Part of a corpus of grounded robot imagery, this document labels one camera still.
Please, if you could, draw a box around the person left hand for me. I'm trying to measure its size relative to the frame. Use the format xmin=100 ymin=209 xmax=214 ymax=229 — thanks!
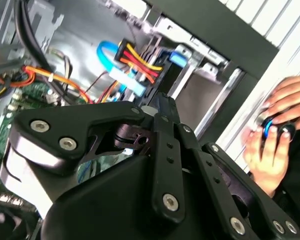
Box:
xmin=264 ymin=74 xmax=300 ymax=130

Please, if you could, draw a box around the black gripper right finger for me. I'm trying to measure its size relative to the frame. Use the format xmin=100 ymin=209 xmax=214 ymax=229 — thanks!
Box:
xmin=167 ymin=96 xmax=300 ymax=240

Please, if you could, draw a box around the person right hand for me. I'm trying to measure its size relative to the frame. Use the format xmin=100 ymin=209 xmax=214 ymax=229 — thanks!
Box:
xmin=243 ymin=126 xmax=291 ymax=198

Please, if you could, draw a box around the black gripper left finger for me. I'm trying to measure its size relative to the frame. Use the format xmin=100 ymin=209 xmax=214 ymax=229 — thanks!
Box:
xmin=8 ymin=92 xmax=186 ymax=222

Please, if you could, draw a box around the round black tool blue ring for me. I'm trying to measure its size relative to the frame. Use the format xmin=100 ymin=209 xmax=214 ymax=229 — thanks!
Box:
xmin=261 ymin=113 xmax=297 ymax=141

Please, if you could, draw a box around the disk power wire black connector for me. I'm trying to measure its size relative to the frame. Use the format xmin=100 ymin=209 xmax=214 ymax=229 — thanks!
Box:
xmin=114 ymin=38 xmax=176 ymax=111

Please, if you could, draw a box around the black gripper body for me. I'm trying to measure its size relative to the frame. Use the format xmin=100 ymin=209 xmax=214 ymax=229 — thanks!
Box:
xmin=41 ymin=156 xmax=231 ymax=240

